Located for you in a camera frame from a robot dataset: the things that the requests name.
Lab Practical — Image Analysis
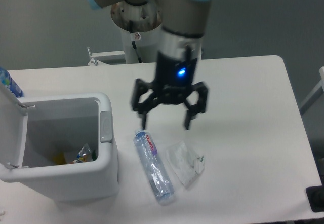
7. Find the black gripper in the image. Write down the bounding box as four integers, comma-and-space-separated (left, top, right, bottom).
130, 27, 210, 131

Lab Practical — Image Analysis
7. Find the white plastic trash can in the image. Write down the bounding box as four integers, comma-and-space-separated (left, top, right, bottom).
1, 86, 119, 201

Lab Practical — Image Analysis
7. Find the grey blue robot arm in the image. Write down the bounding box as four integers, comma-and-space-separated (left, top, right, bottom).
88, 0, 212, 129

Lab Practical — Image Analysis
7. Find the colourful trash inside can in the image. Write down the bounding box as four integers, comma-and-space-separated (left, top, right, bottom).
52, 143, 98, 165

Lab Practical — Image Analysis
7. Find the clear empty plastic bottle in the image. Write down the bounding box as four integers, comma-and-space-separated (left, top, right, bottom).
133, 129, 175, 205

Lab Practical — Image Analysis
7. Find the crumpled clear plastic wrapper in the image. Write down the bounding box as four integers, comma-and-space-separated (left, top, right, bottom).
166, 138, 206, 190

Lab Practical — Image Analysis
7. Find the blue labelled drink bottle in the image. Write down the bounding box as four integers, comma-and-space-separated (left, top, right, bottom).
1, 67, 24, 98

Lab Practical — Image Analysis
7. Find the black table clamp block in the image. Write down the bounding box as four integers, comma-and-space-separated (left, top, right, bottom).
306, 185, 323, 213

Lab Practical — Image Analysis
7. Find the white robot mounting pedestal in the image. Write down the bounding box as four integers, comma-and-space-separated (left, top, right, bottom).
87, 1, 205, 67

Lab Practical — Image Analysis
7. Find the white frame at right edge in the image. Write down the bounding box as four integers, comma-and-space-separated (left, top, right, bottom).
299, 66, 323, 115

